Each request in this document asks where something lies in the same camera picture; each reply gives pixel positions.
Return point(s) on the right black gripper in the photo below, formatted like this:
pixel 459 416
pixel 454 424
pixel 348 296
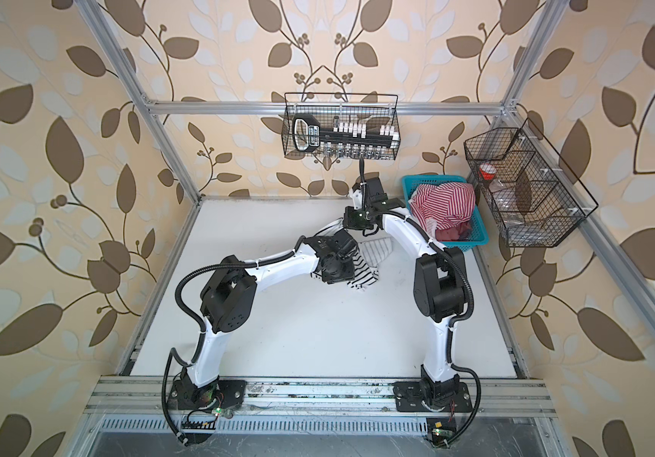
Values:
pixel 348 220

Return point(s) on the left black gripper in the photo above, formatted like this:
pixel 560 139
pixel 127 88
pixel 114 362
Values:
pixel 348 275

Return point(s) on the black white striped tank top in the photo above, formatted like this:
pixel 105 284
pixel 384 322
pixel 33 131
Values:
pixel 366 261

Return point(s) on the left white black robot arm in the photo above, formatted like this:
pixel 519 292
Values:
pixel 220 298

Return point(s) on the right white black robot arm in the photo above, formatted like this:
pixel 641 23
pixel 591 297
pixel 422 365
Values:
pixel 441 292

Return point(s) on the red white striped tank top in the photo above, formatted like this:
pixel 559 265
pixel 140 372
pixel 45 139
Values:
pixel 444 211

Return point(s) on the black vial rack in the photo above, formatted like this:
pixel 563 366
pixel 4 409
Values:
pixel 370 139

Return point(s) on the teal plastic basket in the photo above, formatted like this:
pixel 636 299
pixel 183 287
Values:
pixel 478 236

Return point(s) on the red capped plastic bottle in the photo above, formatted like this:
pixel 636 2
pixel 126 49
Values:
pixel 489 174

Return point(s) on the back black wire basket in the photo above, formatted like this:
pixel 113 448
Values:
pixel 324 106

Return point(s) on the black wire basket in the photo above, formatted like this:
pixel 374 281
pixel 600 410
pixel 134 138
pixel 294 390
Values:
pixel 324 106
pixel 544 200

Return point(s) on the black white handled tool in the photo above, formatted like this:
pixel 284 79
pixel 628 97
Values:
pixel 305 133

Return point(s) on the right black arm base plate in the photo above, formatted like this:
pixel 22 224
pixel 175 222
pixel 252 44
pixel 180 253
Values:
pixel 418 397

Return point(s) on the right black wire basket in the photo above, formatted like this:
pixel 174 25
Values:
pixel 544 200

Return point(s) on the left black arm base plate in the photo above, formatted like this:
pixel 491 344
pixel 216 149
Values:
pixel 226 394

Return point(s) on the aluminium front rail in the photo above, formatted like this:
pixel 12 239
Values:
pixel 500 398

